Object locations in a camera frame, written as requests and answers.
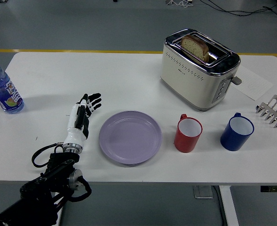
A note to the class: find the red mug white inside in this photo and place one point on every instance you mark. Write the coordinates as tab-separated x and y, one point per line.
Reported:
185	143

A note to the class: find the blue mug white inside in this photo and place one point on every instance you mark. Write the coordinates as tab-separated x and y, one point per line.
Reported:
232	141

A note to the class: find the cream chrome toaster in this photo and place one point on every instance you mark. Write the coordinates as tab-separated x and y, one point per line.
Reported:
190	87

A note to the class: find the black table control panel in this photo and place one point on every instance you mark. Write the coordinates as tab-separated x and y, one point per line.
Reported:
274	189

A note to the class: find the clear water bottle blue label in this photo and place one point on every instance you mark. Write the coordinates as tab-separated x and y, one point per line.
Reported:
4	89

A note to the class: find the purple round plate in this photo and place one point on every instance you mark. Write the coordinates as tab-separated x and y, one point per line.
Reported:
130	137

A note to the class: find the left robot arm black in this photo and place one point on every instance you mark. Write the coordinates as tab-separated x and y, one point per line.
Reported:
46	181

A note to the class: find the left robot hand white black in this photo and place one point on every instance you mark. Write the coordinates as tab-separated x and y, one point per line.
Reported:
73	136

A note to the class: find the white paper sheet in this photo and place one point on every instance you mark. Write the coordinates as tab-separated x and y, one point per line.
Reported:
253	84

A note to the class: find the bread slice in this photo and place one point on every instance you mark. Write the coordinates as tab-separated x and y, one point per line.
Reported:
195	46

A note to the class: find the grey bracket under table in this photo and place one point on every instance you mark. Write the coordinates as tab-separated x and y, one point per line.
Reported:
203	191

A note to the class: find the silver metal toast rack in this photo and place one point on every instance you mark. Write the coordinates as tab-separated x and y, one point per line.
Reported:
273	110

